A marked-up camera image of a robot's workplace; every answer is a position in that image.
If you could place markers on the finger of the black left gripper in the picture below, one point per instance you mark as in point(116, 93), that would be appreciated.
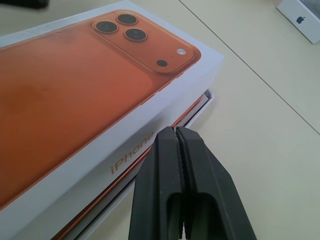
point(20, 3)

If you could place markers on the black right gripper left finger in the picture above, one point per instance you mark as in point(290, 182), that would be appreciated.
point(155, 175)

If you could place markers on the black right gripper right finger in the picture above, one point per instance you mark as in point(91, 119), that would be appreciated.
point(207, 180)

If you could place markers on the white phone box base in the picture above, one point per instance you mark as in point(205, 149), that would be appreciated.
point(200, 112)

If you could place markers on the white phone box lid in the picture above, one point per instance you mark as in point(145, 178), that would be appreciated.
point(75, 87)

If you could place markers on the white box with purple phone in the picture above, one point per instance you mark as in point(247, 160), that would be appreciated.
point(300, 27)

